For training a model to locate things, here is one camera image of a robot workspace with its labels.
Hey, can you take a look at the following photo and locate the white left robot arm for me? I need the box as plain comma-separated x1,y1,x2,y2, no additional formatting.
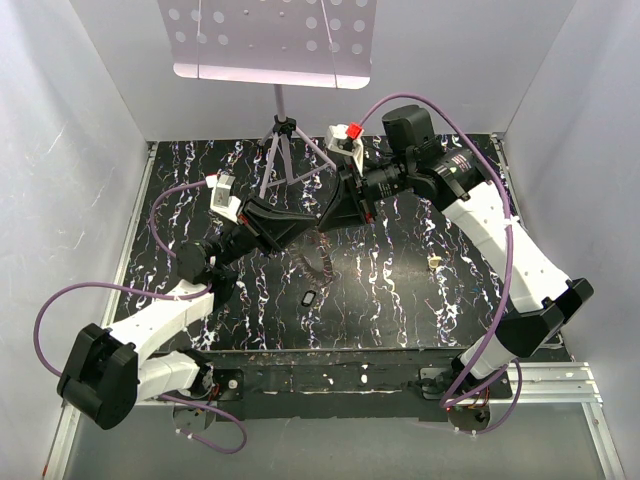
57,197,317,430

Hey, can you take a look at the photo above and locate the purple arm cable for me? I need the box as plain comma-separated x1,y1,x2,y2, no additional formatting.
358,92,525,435
32,180,249,455

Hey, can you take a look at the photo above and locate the lilac music stand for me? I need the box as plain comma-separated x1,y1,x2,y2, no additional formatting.
158,0,377,191

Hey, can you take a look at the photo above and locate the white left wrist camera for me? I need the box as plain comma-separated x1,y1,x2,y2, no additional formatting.
206,174,241,224

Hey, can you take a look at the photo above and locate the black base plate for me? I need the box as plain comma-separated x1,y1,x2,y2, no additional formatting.
199,348,516,424

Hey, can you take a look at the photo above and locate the cream key tag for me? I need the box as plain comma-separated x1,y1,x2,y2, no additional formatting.
428,255,442,270

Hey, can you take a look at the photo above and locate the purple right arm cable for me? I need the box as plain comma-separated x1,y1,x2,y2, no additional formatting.
358,92,525,435

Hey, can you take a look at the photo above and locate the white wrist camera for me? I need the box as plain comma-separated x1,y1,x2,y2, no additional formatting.
325,123,364,174
206,174,241,224

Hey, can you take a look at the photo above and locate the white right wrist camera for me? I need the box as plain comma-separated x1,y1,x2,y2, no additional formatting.
325,123,364,174

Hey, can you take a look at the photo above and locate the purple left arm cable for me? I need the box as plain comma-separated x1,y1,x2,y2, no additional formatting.
32,180,249,455

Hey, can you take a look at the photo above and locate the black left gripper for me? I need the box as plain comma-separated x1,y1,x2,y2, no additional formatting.
213,194,318,269

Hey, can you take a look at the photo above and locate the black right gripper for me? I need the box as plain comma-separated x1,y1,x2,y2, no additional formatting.
316,155,413,234

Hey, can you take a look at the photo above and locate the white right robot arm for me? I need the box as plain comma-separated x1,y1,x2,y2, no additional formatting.
318,105,594,398

